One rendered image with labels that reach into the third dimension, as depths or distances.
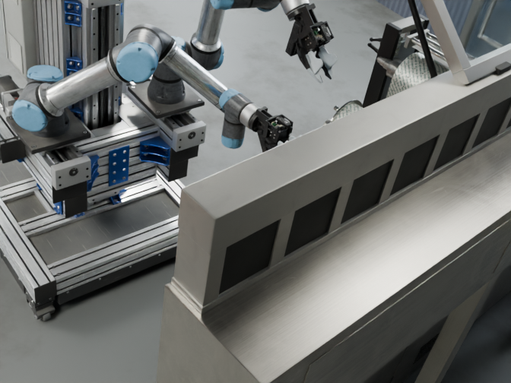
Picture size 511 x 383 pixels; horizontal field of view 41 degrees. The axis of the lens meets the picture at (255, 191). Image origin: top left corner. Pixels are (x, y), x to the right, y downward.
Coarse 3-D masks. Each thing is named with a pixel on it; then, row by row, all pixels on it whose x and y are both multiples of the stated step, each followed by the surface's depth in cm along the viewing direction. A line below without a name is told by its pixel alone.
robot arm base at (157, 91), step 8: (152, 80) 267; (160, 80) 264; (176, 80) 265; (152, 88) 267; (160, 88) 265; (168, 88) 265; (176, 88) 267; (184, 88) 273; (152, 96) 268; (160, 96) 267; (168, 96) 266; (176, 96) 268; (184, 96) 272; (168, 104) 268
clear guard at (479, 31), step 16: (448, 0) 144; (464, 0) 147; (480, 0) 150; (496, 0) 154; (464, 16) 146; (480, 16) 149; (496, 16) 152; (464, 32) 144; (480, 32) 148; (496, 32) 151; (464, 48) 143; (480, 48) 146; (496, 48) 150
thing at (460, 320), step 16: (480, 288) 192; (464, 304) 198; (480, 304) 196; (448, 320) 205; (464, 320) 200; (448, 336) 207; (464, 336) 207; (432, 352) 215; (448, 352) 210; (432, 368) 217; (448, 368) 220
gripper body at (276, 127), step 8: (256, 112) 213; (264, 112) 213; (256, 120) 214; (264, 120) 212; (272, 120) 210; (280, 120) 210; (288, 120) 211; (256, 128) 217; (264, 128) 210; (272, 128) 209; (280, 128) 209; (288, 128) 210; (264, 136) 212; (272, 136) 211; (280, 136) 209; (288, 136) 213
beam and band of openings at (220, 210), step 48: (432, 96) 135; (480, 96) 142; (288, 144) 116; (336, 144) 118; (384, 144) 124; (432, 144) 141; (480, 144) 161; (192, 192) 103; (240, 192) 104; (288, 192) 109; (336, 192) 123; (384, 192) 137; (192, 240) 106; (240, 240) 109; (288, 240) 121; (192, 288) 112; (240, 288) 117
